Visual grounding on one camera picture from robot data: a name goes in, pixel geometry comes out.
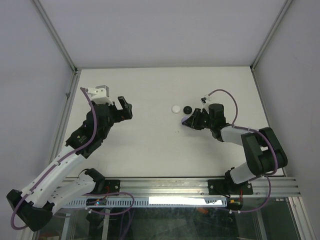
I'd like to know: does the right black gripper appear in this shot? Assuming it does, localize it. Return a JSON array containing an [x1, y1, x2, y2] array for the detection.
[[182, 107, 214, 130]]

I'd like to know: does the black earbud case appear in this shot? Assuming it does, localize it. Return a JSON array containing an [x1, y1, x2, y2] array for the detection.
[[183, 105, 193, 115]]

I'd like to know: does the white earbud case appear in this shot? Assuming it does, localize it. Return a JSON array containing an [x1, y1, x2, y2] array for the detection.
[[171, 105, 181, 114]]

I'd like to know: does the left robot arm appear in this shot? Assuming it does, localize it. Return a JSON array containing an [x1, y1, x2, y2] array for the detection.
[[6, 96, 133, 232]]

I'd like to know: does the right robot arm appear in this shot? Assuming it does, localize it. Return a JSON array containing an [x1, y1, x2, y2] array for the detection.
[[181, 103, 288, 194]]

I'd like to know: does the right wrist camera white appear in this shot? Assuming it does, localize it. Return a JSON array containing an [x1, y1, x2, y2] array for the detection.
[[200, 95, 211, 111]]

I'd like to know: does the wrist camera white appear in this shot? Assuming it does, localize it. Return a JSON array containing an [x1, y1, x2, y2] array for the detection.
[[200, 95, 211, 111], [87, 85, 113, 105]]

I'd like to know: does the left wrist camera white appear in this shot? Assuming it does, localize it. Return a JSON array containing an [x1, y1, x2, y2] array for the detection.
[[87, 85, 113, 105]]

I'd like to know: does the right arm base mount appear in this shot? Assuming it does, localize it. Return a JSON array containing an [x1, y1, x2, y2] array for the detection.
[[207, 170, 254, 198]]

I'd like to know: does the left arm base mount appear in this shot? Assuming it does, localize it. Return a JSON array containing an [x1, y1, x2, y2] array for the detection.
[[77, 168, 121, 196]]

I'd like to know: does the slotted cable duct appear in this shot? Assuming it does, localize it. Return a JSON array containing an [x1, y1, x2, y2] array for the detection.
[[63, 196, 227, 209]]

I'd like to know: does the aluminium front rail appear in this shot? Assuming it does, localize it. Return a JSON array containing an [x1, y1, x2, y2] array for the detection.
[[59, 176, 301, 200]]

